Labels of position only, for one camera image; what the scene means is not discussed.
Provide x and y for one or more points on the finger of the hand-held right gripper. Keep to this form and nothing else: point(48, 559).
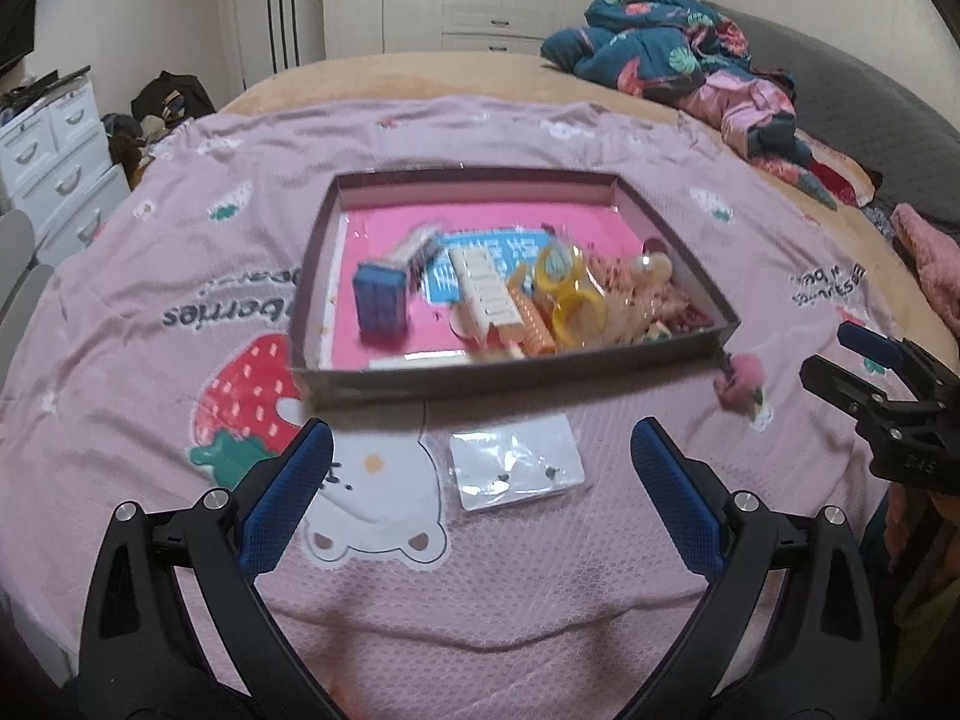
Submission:
point(832, 382)
point(862, 337)

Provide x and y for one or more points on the brown cardboard box tray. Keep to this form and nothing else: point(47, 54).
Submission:
point(525, 382)

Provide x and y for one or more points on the bag of yellow hair clips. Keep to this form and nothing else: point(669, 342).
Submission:
point(574, 300)

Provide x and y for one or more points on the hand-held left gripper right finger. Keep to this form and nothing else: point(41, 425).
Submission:
point(679, 499)

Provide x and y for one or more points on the white drawer cabinet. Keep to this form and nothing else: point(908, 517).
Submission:
point(52, 157)

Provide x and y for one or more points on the pink strawberry print blanket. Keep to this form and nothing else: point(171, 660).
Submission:
point(150, 240)

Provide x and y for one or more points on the grey chair back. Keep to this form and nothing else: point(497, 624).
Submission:
point(22, 315)
point(15, 259)

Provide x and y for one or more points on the small blue box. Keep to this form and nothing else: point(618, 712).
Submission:
point(381, 304)

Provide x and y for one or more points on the pile of clothes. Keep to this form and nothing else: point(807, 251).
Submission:
point(131, 142)

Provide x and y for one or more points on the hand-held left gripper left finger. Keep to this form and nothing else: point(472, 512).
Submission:
point(289, 495)

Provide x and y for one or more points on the grey sofa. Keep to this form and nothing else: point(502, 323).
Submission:
point(862, 97)

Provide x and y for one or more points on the dark bag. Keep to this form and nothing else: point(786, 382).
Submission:
point(172, 97)

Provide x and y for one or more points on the pink paper sheet blue label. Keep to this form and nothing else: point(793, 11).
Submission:
point(510, 221)

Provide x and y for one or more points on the white earring card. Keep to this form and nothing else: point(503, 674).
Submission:
point(517, 465)

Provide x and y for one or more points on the pink fluffy cloth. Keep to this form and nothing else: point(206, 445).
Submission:
point(934, 262)

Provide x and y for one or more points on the beige bed sheet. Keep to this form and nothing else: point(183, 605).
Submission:
point(420, 75)

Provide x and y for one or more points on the pearl hair accessory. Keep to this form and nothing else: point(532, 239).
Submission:
point(651, 266)

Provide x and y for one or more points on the teal floral quilt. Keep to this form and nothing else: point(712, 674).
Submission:
point(652, 37)

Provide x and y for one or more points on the beige floral scrunchie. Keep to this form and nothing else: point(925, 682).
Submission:
point(645, 307)

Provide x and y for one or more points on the white claw hair clip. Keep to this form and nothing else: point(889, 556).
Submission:
point(487, 292)

